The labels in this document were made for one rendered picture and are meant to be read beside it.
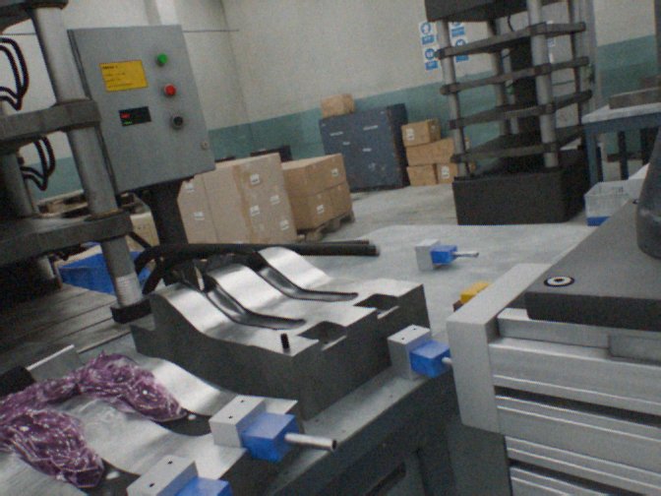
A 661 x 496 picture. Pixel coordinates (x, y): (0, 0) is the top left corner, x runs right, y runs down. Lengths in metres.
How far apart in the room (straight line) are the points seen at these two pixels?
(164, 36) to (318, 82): 7.41
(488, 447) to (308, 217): 4.56
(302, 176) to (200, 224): 1.08
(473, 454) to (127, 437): 0.58
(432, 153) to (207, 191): 3.61
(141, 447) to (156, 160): 1.00
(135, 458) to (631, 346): 0.48
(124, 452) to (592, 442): 0.45
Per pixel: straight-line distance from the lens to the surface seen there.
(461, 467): 1.00
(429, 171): 7.64
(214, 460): 0.60
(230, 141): 9.70
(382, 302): 0.84
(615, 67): 7.18
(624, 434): 0.42
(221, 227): 4.87
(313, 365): 0.72
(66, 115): 1.34
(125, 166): 1.52
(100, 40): 1.55
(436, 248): 1.22
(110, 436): 0.68
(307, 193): 5.41
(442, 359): 0.74
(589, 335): 0.41
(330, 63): 8.80
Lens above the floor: 1.16
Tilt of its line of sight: 13 degrees down
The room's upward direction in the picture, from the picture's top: 12 degrees counter-clockwise
